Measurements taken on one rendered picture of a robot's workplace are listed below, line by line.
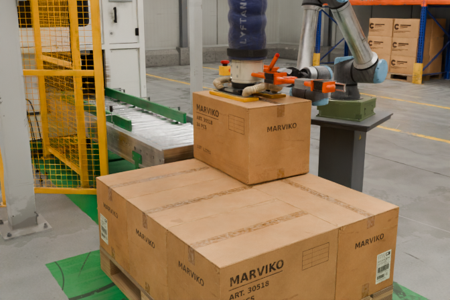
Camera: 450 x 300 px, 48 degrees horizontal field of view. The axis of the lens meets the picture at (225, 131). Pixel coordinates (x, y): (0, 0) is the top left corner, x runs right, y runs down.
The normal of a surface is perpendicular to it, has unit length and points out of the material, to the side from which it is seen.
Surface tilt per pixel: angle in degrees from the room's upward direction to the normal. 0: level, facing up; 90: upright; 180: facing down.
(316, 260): 90
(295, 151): 90
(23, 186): 90
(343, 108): 90
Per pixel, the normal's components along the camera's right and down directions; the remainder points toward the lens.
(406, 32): -0.80, 0.18
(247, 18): -0.10, -0.11
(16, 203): 0.57, 0.19
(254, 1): 0.29, 0.11
